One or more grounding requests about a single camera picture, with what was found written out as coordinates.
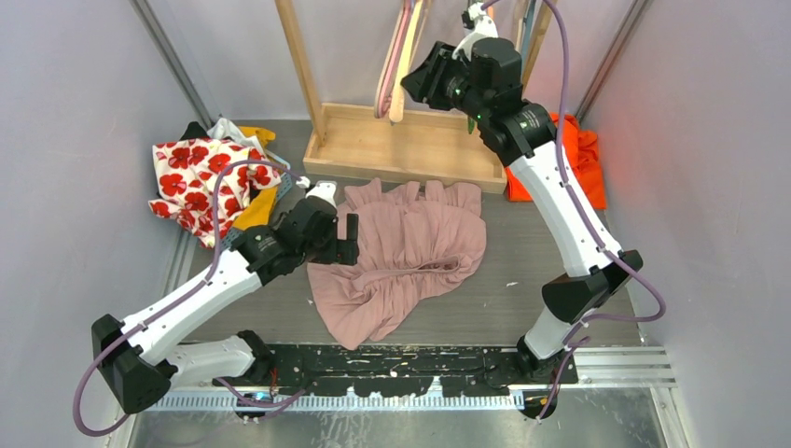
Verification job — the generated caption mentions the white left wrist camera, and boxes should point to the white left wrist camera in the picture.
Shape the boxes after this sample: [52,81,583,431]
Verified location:
[296,176,338,207]

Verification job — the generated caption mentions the red poppy print garment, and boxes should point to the red poppy print garment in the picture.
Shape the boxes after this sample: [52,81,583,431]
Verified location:
[148,138,281,248]

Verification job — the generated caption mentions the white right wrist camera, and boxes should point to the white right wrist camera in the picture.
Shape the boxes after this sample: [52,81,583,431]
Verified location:
[451,1,499,61]

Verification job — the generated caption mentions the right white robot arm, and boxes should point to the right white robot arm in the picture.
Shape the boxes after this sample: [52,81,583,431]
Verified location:
[401,37,643,384]

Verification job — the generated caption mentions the wooden hanger rack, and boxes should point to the wooden hanger rack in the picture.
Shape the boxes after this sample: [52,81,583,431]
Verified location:
[276,1,520,192]

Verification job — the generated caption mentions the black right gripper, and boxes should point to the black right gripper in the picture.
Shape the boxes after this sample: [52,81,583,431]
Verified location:
[401,40,490,122]

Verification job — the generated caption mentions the orange garment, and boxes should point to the orange garment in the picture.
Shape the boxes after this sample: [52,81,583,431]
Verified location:
[505,112,608,211]

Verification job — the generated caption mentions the black garment in basket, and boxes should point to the black garment in basket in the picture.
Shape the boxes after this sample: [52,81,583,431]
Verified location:
[179,121,210,141]

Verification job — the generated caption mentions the pink hanger on rack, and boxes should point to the pink hanger on rack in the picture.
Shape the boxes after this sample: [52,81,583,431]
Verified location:
[373,0,415,119]

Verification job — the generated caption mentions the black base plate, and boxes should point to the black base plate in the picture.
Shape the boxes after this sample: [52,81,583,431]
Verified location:
[212,343,579,400]

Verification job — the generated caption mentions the beige plastic hanger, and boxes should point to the beige plastic hanger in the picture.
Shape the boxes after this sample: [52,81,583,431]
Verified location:
[388,0,423,124]

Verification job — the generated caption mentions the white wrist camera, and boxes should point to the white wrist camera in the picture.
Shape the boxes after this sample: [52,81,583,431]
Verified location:
[296,176,338,207]
[451,1,499,61]

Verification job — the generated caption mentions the teal hanger on rack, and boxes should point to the teal hanger on rack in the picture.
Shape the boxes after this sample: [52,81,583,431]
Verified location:
[520,0,537,70]

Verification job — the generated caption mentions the blue plastic basket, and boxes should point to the blue plastic basket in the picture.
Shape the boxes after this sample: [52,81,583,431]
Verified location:
[220,169,293,250]

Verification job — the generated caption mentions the yellow garment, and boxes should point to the yellow garment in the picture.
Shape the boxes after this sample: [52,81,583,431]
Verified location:
[232,126,281,231]

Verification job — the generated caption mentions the pink pleated skirt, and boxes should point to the pink pleated skirt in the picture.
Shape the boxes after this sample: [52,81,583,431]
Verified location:
[307,178,487,350]

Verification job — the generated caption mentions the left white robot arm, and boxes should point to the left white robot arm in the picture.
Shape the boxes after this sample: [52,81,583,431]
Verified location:
[91,196,359,414]

